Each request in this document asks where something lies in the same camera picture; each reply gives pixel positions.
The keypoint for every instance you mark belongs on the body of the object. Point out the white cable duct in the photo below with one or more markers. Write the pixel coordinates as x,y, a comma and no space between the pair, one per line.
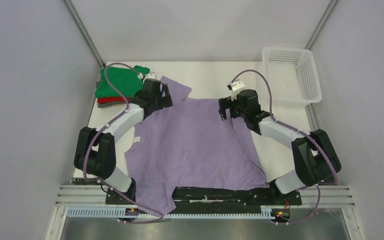
212,215

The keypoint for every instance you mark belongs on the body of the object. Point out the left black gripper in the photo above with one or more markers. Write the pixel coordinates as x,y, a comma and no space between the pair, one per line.
165,101

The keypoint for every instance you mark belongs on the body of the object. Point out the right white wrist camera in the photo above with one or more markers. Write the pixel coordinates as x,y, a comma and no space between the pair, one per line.
236,87

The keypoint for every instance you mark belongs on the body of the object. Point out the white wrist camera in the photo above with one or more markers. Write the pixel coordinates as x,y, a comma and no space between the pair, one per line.
236,87
150,75

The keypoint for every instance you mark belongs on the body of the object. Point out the white plastic basket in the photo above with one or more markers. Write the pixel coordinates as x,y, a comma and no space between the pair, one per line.
292,76

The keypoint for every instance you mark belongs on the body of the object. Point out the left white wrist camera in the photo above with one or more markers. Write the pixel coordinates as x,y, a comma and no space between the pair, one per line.
150,75

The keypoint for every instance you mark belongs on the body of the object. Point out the purple t shirt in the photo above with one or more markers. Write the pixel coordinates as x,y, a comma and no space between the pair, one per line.
189,145

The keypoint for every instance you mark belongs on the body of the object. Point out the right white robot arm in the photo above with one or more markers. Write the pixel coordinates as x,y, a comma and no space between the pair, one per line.
314,157

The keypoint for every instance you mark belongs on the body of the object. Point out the grey folded t shirt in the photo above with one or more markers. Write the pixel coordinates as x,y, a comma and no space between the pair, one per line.
110,104

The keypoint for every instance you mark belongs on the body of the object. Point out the red folded t shirt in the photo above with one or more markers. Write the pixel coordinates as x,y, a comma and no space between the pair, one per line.
110,99

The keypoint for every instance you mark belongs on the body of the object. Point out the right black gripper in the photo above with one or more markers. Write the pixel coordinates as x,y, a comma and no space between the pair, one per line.
226,103

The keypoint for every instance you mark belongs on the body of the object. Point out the green folded t shirt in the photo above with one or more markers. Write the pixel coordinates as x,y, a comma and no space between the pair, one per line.
125,80

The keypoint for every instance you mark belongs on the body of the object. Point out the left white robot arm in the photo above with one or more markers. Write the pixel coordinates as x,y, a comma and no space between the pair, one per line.
96,147

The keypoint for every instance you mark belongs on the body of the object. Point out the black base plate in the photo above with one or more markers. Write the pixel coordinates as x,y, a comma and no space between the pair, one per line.
198,200

